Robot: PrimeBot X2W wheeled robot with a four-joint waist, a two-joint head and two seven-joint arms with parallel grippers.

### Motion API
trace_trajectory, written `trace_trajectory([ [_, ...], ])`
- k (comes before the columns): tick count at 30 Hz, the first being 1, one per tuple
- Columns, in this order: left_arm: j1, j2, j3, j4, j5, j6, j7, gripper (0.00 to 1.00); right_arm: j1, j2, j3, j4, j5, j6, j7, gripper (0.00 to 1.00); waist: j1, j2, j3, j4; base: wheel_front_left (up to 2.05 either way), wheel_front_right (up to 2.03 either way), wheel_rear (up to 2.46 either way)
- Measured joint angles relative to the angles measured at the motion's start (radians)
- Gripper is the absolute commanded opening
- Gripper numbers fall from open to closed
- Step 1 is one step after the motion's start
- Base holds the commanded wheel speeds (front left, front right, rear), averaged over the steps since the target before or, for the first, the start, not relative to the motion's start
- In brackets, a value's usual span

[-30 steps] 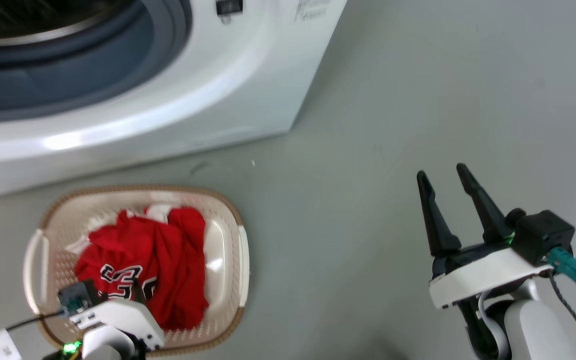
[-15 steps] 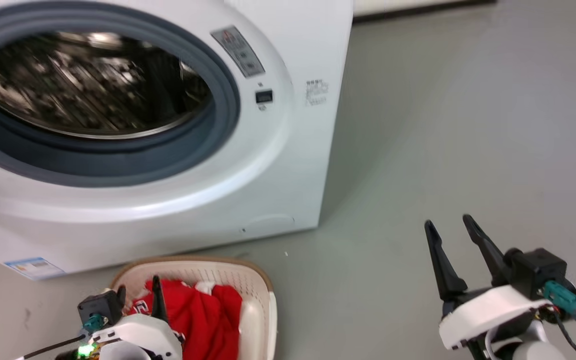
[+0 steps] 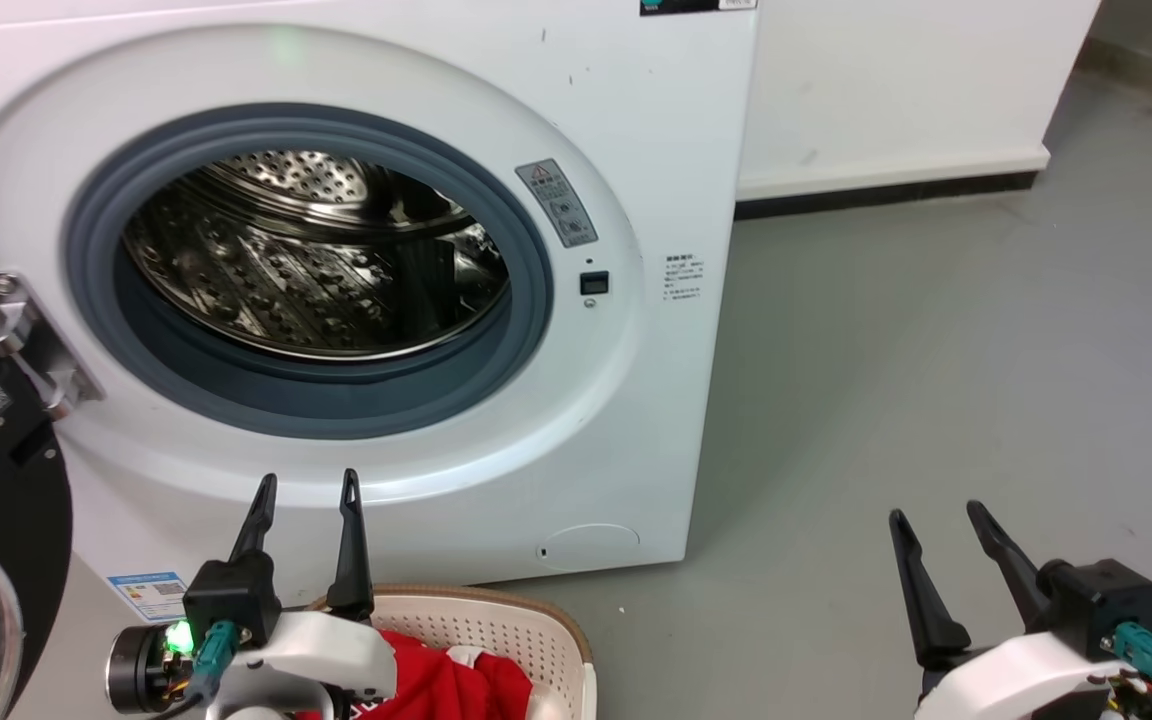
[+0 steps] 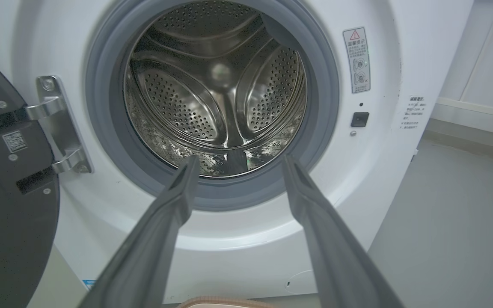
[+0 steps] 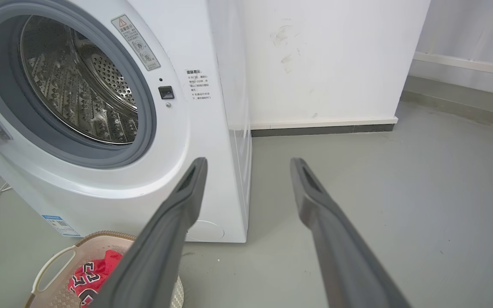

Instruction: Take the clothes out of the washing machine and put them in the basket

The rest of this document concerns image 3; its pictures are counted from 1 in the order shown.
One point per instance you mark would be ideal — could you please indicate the round white filter cover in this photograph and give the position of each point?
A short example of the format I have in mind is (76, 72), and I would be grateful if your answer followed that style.
(591, 547)

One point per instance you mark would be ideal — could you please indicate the blue white energy label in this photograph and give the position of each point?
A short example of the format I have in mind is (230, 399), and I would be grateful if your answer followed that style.
(148, 595)

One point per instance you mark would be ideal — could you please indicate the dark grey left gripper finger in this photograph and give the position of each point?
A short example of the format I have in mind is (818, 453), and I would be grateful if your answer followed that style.
(254, 520)
(351, 560)

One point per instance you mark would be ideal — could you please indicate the grey rubber door gasket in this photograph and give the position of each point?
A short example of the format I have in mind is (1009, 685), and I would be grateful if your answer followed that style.
(336, 400)

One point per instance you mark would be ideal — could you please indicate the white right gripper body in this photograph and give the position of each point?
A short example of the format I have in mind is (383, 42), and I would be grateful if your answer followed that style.
(1016, 680)

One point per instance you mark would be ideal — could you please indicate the metal door hinge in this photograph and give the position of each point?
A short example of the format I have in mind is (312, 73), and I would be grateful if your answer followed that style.
(36, 340)

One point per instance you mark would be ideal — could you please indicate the white front-load washing machine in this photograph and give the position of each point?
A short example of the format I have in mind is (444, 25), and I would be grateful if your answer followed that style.
(636, 400)

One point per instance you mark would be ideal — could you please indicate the red garment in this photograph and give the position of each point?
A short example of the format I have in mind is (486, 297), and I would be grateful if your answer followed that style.
(446, 685)

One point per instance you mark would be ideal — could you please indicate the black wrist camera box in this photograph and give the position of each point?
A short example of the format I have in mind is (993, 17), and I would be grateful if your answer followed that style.
(1101, 600)
(231, 598)

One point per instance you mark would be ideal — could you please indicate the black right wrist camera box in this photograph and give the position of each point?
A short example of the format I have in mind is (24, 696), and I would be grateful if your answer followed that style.
(1101, 600)

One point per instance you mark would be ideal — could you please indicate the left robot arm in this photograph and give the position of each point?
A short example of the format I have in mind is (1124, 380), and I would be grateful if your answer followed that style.
(141, 670)

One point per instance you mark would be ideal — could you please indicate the washing machine door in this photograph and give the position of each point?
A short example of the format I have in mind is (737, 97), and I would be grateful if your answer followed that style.
(6, 500)

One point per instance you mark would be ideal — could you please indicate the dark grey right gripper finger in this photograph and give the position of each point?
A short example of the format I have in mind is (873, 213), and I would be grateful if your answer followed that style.
(921, 590)
(1011, 565)

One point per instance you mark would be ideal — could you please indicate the grey warning label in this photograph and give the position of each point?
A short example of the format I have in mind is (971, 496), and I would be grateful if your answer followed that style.
(558, 203)

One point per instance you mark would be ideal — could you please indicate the beige perforated laundry basket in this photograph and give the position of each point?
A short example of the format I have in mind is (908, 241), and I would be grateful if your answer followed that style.
(496, 630)

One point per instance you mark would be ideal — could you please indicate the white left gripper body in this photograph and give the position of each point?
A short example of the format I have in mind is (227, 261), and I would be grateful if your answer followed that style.
(326, 660)

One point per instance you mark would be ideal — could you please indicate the stainless steel washing machine drum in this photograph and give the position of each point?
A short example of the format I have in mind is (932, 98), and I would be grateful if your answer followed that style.
(286, 280)

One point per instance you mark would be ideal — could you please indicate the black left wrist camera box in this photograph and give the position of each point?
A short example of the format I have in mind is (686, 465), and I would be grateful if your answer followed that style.
(231, 598)

